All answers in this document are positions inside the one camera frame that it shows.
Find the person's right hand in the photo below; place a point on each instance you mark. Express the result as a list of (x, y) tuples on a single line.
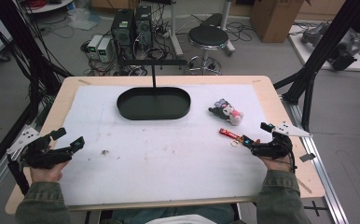
[(277, 164)]

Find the white desk leg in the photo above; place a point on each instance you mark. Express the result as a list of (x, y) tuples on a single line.
[(228, 28), (175, 31)]

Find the black and pink plush toy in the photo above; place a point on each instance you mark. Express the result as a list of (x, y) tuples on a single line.
[(228, 112)]

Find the white round table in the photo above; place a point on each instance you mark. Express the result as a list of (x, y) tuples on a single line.
[(49, 5)]

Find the black frame strut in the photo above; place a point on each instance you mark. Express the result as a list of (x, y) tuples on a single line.
[(321, 46), (19, 40)]

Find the black computer tower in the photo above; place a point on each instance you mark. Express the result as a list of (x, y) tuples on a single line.
[(143, 26), (122, 29)]

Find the grey robot device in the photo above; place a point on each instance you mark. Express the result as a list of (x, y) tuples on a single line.
[(343, 46)]

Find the white power supply unit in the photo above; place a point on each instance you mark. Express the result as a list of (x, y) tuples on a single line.
[(94, 45), (104, 49)]

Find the white floor board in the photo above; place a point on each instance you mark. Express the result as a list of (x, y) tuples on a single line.
[(305, 51)]

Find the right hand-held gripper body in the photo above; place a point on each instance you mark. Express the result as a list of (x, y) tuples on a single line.
[(276, 147)]

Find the person's left hand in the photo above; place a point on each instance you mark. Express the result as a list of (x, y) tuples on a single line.
[(46, 174)]

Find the cardboard box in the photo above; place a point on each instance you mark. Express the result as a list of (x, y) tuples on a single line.
[(274, 20)]

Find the dark tape piece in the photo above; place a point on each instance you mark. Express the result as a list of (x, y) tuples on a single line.
[(307, 157)]

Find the clear plastic bag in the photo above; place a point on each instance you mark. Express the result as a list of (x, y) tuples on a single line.
[(83, 18)]

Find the small dark crumb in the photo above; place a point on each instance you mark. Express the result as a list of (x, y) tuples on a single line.
[(105, 152)]

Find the person's white shirt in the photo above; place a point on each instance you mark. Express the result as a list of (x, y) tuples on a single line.
[(181, 219)]

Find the black round stool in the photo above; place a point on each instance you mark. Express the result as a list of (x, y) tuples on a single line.
[(208, 36)]

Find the black T-shaped stand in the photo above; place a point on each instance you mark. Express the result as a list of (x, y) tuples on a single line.
[(154, 76)]

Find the white table mat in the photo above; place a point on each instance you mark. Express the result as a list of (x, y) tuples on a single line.
[(156, 168)]

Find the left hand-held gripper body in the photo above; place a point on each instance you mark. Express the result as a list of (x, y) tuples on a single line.
[(41, 154)]

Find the black oval tray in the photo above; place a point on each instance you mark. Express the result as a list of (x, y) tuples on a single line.
[(153, 104)]

